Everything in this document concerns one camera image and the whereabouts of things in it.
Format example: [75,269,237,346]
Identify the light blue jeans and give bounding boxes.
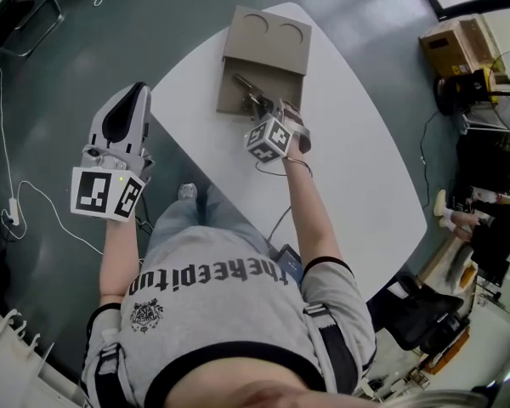
[146,184,273,271]

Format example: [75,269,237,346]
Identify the black mesh office chair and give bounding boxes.
[369,276,471,352]

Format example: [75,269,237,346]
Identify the person's right hand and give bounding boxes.
[279,99,307,139]

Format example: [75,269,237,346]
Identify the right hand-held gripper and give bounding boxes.
[243,95,315,166]

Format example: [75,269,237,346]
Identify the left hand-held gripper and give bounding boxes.
[70,82,156,223]

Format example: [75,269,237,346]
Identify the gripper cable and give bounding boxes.
[254,161,297,246]

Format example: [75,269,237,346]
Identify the dark blue battery pack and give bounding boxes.
[275,243,303,286]

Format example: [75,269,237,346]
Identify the brown cardboard drawer box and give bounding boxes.
[215,5,314,121]

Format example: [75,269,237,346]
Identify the white folding table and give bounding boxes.
[146,1,428,303]

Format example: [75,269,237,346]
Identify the black yellow machine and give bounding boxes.
[450,68,501,104]

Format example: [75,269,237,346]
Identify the grey printed t-shirt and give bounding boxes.
[80,240,377,408]

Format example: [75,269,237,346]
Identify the person's left forearm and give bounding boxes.
[97,217,139,308]

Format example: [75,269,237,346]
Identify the white rack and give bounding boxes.
[0,308,84,408]

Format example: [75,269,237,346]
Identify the metal frame chair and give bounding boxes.
[0,0,65,59]

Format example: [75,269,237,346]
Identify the person's right forearm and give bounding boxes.
[282,138,345,267]

